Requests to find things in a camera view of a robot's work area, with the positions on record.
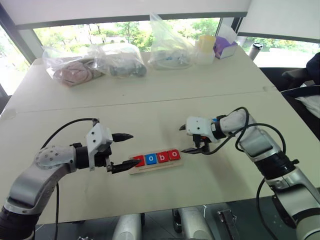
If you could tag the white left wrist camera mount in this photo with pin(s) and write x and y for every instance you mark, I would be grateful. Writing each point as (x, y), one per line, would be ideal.
(97, 136)

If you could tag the plastic bag with pink cloth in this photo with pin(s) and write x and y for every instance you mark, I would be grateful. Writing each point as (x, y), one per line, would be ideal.
(72, 71)

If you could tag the black office chair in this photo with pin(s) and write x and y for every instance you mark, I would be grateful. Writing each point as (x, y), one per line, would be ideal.
(295, 80)

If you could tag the dark garment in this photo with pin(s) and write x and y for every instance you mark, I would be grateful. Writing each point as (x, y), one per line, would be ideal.
(313, 67)

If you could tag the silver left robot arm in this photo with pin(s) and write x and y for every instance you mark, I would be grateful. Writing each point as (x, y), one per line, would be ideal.
(37, 172)

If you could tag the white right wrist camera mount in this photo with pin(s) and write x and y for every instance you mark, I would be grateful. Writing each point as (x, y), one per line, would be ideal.
(198, 126)

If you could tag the plastic bag with grey items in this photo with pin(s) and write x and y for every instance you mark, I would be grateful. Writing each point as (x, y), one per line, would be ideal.
(122, 63)

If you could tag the silver rounded robot part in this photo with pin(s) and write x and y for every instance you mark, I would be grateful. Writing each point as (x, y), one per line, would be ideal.
(193, 223)
(127, 227)

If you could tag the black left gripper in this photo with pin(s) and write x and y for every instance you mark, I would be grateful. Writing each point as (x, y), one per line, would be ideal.
(103, 157)

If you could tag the red letter tile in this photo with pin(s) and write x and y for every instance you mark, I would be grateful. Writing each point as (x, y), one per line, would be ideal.
(162, 157)
(142, 164)
(174, 155)

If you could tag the yellow lidded plastic container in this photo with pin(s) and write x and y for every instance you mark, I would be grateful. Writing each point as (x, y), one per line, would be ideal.
(206, 48)

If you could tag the blue letter tile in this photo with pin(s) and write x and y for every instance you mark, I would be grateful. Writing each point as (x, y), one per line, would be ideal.
(150, 159)

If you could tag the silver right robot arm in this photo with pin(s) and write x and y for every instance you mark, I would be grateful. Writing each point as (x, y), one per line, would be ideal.
(262, 145)

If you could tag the tumbler with black lid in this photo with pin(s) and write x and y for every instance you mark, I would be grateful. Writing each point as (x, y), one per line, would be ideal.
(255, 51)

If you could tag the wooden letter tray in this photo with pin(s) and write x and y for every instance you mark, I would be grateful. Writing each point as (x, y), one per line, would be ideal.
(160, 168)

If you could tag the tall clear plastic bag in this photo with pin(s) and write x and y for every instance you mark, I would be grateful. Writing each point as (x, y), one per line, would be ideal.
(167, 47)

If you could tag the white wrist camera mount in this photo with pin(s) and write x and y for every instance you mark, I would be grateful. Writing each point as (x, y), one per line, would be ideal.
(97, 136)
(198, 126)

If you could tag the black metal bracket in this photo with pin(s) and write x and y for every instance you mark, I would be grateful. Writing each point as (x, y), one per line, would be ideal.
(228, 223)

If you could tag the purple tissue box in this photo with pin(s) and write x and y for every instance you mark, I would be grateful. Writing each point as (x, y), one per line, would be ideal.
(226, 47)

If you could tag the white cushion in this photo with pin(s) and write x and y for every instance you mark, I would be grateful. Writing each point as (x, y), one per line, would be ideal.
(311, 105)

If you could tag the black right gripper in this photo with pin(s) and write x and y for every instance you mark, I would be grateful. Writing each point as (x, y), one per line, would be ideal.
(202, 143)

